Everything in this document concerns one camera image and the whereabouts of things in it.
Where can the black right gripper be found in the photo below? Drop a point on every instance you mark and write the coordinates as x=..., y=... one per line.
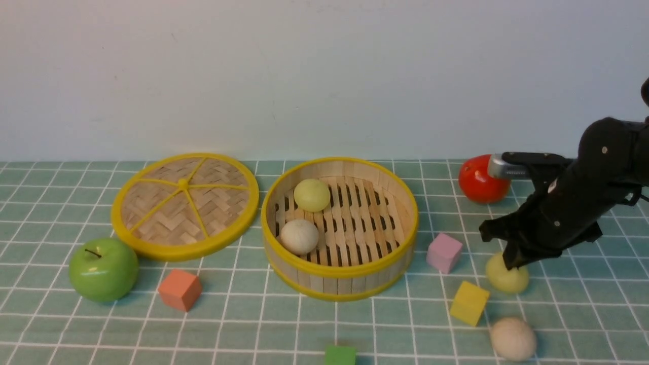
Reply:
x=569, y=197

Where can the yellow-green bun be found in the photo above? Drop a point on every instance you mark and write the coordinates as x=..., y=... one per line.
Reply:
x=312, y=195
x=513, y=281

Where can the white bun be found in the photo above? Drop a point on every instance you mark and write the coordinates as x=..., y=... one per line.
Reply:
x=299, y=236
x=513, y=339

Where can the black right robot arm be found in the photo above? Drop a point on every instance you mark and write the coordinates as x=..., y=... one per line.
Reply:
x=621, y=146

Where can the yellow-rimmed bamboo steamer tray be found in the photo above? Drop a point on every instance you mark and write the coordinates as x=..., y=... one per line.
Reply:
x=367, y=233

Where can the yellow-rimmed bamboo steamer lid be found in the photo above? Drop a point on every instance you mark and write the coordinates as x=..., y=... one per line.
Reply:
x=186, y=207

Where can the red tomato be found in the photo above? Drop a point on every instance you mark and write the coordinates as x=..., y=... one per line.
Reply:
x=477, y=185

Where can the pink cube block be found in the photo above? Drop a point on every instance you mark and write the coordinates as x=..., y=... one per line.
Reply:
x=443, y=253

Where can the yellow cube block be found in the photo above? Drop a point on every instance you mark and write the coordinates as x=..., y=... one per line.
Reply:
x=469, y=303

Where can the green cube block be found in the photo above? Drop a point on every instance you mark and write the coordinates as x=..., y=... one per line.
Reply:
x=340, y=355

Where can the orange cube block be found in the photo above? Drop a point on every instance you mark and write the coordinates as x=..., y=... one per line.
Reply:
x=180, y=290

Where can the green apple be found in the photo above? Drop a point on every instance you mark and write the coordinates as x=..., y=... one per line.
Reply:
x=103, y=270

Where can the green checkered tablecloth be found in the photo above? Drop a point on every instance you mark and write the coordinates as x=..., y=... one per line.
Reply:
x=587, y=307

